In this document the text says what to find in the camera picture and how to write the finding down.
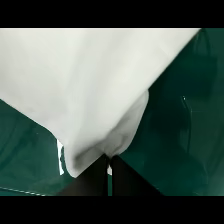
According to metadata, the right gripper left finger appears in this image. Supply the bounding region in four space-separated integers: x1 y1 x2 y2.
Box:
55 153 110 197

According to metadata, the white shirt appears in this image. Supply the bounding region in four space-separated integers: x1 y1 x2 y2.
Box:
0 28 202 179

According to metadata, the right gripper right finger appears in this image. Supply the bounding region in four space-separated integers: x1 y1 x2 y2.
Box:
110 154 165 197

